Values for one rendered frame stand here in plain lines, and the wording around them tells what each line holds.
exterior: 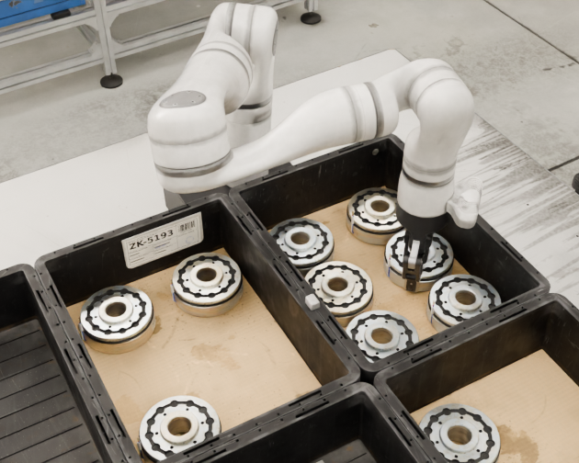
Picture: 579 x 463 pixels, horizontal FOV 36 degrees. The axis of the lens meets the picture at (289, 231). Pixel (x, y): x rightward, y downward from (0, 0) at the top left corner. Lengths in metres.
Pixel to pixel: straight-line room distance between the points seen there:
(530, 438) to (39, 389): 0.65
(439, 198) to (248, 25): 0.42
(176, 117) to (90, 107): 2.18
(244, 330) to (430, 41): 2.33
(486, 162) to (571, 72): 1.65
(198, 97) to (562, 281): 0.79
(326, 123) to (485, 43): 2.47
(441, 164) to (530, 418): 0.35
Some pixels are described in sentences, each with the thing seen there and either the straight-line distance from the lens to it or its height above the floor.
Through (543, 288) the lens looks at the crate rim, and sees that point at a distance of 1.25.
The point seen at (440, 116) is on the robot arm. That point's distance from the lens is 1.10.
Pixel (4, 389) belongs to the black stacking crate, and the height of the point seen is 0.83.
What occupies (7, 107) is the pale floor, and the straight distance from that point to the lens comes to 3.27.
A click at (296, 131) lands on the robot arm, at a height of 1.17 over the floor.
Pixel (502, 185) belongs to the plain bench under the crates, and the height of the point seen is 0.70.
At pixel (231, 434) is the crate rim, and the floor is 0.93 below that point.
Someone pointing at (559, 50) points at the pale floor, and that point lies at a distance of 3.54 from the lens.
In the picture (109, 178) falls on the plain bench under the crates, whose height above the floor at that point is 0.70.
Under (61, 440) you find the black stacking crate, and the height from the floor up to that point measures 0.83.
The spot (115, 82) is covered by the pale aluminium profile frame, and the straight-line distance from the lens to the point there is 3.28.
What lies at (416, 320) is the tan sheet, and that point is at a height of 0.83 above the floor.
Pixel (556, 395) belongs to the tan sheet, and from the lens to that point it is 1.27.
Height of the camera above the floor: 1.82
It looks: 44 degrees down
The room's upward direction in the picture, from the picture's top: 1 degrees counter-clockwise
